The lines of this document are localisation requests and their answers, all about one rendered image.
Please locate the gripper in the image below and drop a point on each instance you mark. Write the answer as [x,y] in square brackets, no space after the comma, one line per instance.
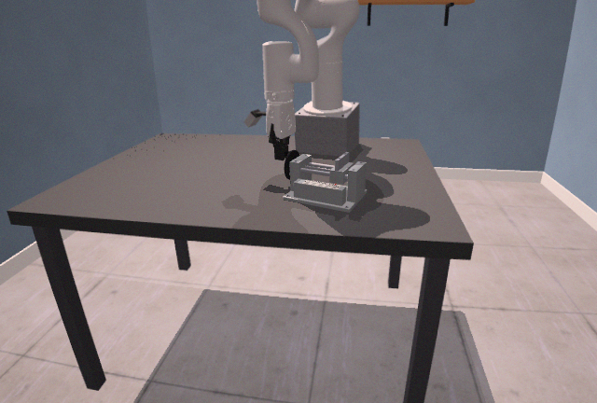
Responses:
[281,123]

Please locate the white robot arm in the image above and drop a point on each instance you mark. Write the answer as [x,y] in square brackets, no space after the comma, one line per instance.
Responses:
[283,68]

